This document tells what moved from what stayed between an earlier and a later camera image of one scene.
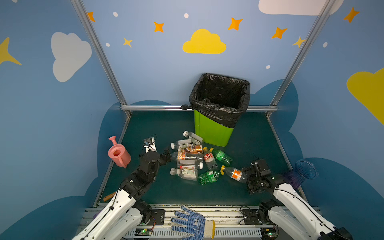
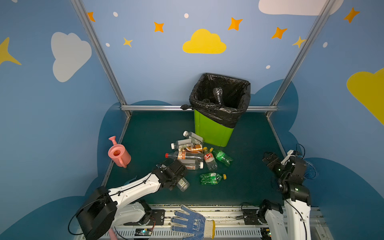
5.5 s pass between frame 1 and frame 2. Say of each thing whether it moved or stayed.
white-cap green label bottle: moved
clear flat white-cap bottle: stayed
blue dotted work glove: stayed
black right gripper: moved
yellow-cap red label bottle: stayed
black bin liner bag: stayed
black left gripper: moved
